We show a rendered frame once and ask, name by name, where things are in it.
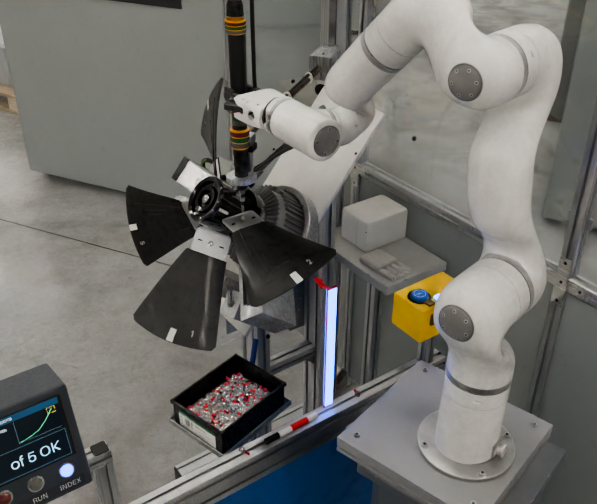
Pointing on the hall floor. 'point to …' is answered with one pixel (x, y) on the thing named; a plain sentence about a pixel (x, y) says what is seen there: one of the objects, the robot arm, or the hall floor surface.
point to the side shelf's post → (371, 334)
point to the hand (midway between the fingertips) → (239, 93)
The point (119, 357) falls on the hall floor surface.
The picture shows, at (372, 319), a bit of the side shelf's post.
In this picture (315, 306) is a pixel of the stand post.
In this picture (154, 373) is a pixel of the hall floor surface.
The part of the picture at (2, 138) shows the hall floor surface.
